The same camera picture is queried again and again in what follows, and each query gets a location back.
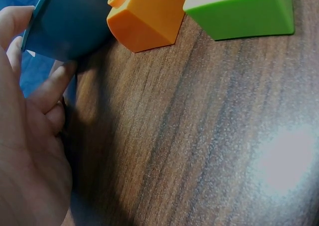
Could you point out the orange toy building block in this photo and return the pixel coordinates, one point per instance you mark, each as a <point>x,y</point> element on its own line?
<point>147,19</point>

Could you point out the person's left hand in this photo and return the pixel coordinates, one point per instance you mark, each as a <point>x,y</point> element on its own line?
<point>27,146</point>

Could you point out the green toy building block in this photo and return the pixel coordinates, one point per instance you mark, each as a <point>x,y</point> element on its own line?
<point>241,16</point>

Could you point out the blue plastic bowl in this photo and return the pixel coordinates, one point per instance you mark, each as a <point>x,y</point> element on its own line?
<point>67,24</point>

